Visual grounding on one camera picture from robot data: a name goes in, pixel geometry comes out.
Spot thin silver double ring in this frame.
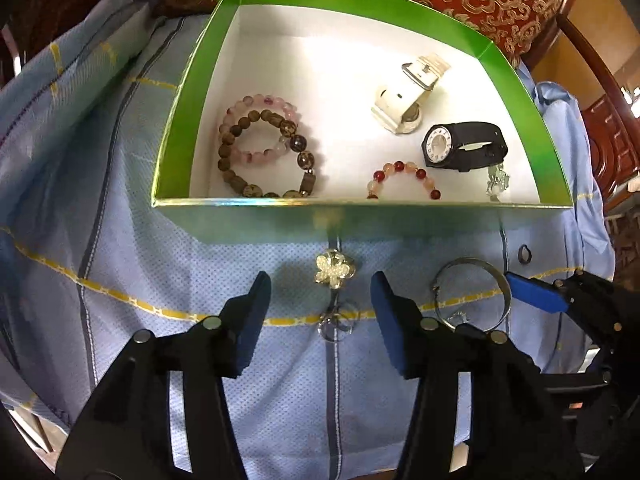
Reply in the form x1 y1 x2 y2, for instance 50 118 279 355
316 300 362 344

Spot silver metal bangle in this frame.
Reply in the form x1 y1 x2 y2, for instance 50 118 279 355
431 257 512 333

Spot crystal flower brooch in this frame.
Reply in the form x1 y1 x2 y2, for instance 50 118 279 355
314 249 356 290

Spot red pink bead bracelet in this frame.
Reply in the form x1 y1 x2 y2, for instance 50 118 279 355
365 160 444 201

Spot brown wooden bead bracelet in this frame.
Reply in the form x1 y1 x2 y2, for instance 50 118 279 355
216 108 318 200

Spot black wrist watch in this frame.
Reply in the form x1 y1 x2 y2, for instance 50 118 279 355
421 122 508 172

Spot white wrist watch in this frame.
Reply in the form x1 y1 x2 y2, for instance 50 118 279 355
371 53 450 136

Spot green white cardboard box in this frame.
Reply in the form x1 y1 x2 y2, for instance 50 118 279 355
151 0 573 243

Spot dark wooden chair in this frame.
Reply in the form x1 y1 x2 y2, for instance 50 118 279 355
0 0 640 221

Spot light blue striped cloth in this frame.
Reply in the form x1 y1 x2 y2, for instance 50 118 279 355
0 0 616 480

